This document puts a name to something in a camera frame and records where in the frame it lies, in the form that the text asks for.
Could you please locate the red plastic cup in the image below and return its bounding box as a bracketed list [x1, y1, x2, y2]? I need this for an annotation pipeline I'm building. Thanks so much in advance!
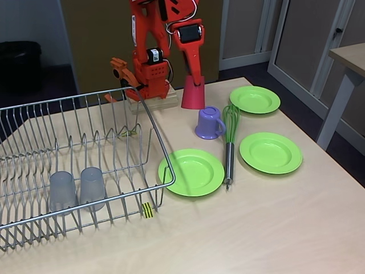
[181, 75, 205, 110]

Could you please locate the purple plastic mug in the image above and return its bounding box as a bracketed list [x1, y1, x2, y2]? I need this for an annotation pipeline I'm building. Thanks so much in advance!
[194, 106, 227, 140]

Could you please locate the green plastic plate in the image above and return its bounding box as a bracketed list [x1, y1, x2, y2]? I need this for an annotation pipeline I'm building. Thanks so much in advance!
[238, 132, 303, 175]
[229, 86, 281, 115]
[158, 148, 225, 198]

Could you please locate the green whisk with metal handle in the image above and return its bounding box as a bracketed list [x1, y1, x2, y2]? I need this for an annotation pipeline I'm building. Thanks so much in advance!
[222, 104, 242, 191]

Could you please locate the translucent grey plastic cup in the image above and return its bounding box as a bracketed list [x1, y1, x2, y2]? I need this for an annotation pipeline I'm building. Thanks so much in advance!
[79, 167, 107, 212]
[48, 171, 78, 215]

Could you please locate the wooden base block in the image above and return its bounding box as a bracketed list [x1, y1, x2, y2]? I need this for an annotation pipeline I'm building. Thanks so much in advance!
[127, 85, 179, 115]

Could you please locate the grey shutter-door cabinet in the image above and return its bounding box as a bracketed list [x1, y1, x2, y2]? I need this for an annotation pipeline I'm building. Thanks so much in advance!
[218, 0, 274, 71]

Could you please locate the orange table clamp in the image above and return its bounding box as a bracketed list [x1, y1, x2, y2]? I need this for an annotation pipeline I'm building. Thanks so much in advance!
[104, 57, 143, 103]

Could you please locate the brown cork board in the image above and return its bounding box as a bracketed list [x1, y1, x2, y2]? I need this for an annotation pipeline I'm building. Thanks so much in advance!
[58, 0, 223, 95]

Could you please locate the grey cabinet with key lock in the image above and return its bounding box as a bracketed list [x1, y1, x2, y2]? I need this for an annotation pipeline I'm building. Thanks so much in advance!
[267, 0, 365, 135]

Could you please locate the yellow black striped tape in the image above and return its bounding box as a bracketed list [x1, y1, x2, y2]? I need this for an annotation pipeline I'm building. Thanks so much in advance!
[141, 202, 155, 220]

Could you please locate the beige side table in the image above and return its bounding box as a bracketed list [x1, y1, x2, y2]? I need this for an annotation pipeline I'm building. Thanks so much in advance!
[316, 42, 365, 151]

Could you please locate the black waste bin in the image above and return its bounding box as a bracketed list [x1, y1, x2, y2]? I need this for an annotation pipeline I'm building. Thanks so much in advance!
[0, 41, 42, 95]

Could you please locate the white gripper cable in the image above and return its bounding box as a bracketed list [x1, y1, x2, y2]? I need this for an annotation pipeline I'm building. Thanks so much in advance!
[165, 0, 200, 35]

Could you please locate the metal wire dish rack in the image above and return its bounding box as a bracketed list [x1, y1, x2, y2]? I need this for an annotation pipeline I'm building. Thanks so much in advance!
[0, 87, 176, 252]

